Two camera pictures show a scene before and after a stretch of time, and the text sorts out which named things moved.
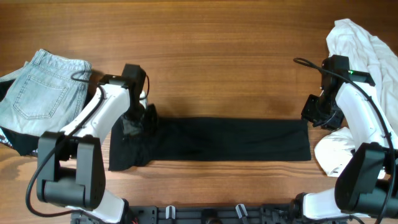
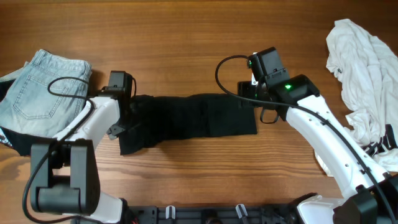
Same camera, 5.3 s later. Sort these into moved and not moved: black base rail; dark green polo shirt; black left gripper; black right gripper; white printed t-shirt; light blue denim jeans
Moved: black right gripper; black left gripper; dark green polo shirt
Not moved: light blue denim jeans; black base rail; white printed t-shirt
